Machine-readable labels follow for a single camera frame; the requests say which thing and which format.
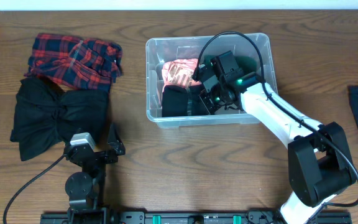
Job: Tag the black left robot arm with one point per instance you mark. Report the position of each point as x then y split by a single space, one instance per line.
85 188

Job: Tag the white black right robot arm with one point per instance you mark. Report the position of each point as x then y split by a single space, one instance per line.
319 161

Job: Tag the dark green garment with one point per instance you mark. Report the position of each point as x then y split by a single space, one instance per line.
246 63

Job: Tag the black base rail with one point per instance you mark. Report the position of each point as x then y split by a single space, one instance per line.
255 217

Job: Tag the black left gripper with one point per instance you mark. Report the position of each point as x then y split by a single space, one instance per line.
99 155

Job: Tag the pink printed shirt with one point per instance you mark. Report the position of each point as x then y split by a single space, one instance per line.
179 73

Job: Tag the red navy plaid shirt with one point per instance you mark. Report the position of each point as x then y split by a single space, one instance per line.
84 64

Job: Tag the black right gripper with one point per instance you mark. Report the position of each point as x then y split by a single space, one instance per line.
209 105

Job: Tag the clear plastic storage bin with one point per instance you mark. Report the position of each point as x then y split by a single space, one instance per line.
159 51

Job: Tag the black garment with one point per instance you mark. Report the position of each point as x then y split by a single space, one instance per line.
179 101
46 115

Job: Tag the black bundled garment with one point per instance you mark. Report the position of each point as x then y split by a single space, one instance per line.
46 115

